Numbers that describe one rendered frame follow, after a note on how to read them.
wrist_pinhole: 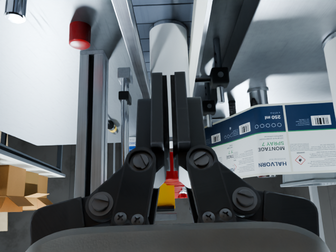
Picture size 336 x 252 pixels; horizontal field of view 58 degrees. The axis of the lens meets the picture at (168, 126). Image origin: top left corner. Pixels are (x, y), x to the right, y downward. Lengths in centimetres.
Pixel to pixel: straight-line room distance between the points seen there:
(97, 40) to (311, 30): 34
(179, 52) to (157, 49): 3
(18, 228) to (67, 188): 91
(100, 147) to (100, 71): 14
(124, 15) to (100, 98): 31
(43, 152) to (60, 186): 62
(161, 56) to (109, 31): 17
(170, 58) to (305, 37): 22
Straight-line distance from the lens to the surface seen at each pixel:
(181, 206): 511
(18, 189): 296
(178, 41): 40
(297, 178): 262
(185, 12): 41
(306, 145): 67
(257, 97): 67
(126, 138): 50
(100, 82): 57
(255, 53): 53
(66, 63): 66
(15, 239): 539
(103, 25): 53
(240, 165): 69
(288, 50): 54
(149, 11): 40
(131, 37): 29
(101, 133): 54
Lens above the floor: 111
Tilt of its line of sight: 14 degrees down
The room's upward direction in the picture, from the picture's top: 178 degrees clockwise
